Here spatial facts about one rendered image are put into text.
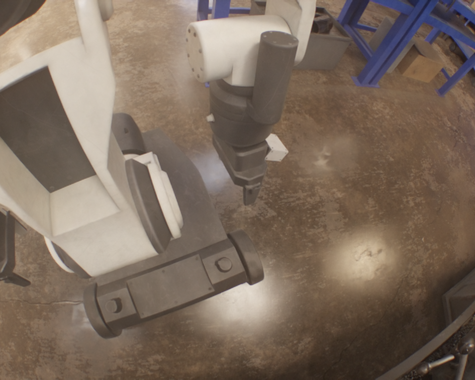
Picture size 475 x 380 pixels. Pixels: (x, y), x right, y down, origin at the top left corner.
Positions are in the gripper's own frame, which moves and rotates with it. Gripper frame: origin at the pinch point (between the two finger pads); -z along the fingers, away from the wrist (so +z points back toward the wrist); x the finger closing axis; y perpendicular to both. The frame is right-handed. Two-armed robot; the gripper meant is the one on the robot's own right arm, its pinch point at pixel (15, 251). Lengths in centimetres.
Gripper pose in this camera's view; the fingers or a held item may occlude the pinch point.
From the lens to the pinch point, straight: 52.1
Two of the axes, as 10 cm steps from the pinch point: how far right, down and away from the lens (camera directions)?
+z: 0.6, -5.3, -8.5
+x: 4.2, 7.8, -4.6
